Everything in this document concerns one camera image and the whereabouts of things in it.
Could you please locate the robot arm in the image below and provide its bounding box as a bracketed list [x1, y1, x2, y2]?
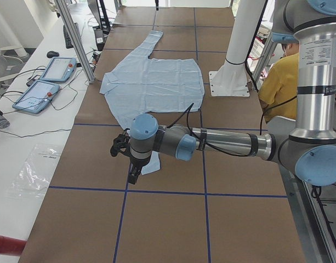
[125, 1, 336, 186]

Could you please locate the light blue button-up shirt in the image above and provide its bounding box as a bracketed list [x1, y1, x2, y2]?
[100, 31, 204, 174]

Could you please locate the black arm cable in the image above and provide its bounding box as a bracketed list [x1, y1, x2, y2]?
[167, 102, 267, 157]

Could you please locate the upper blue teach pendant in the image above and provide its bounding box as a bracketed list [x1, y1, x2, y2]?
[40, 57, 77, 83]

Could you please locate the white chair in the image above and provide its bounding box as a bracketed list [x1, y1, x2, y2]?
[267, 116, 296, 136]

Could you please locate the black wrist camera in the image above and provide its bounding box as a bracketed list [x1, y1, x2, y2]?
[110, 128, 130, 157]

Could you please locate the aluminium frame post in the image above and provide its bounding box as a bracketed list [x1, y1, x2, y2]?
[54, 0, 95, 84]

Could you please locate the black computer mouse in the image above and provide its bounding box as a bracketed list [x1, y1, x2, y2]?
[47, 50, 59, 58]

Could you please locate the clear plastic bag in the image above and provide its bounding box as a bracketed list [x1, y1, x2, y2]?
[6, 144, 64, 199]

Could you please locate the black keyboard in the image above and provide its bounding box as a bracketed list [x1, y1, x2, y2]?
[63, 22, 80, 49]

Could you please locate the person in yellow shirt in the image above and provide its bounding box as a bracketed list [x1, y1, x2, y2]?
[258, 43, 299, 122]

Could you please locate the black power adapter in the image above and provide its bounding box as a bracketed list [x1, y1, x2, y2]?
[94, 28, 105, 51]

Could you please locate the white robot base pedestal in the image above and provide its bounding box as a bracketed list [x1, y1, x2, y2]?
[209, 0, 267, 97]

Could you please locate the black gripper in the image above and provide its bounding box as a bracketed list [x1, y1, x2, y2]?
[128, 157, 151, 184]

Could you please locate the red cylinder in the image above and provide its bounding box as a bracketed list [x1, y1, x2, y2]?
[0, 235, 27, 256]

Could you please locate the blue teach pendant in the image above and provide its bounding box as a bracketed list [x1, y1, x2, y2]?
[40, 57, 77, 83]
[12, 80, 60, 114]

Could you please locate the lower blue teach pendant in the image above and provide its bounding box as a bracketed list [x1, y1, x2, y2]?
[12, 80, 60, 114]

